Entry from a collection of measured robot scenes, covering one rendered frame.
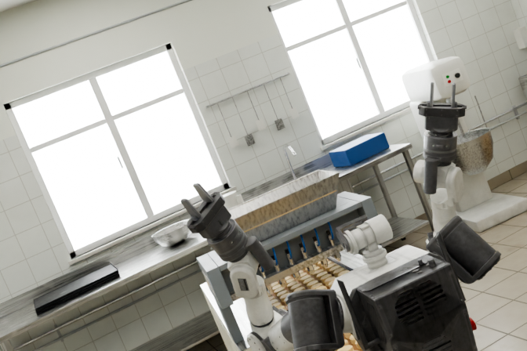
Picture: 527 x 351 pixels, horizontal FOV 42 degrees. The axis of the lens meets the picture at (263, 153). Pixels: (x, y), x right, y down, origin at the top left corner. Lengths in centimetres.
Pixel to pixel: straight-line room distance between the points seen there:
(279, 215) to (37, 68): 327
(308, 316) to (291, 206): 112
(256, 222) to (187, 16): 336
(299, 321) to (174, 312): 414
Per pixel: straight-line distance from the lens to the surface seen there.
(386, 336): 163
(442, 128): 190
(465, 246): 181
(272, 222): 277
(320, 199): 281
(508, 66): 718
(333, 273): 296
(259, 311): 192
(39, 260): 562
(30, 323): 493
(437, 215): 204
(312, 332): 169
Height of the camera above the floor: 177
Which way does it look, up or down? 5 degrees down
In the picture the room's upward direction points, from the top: 22 degrees counter-clockwise
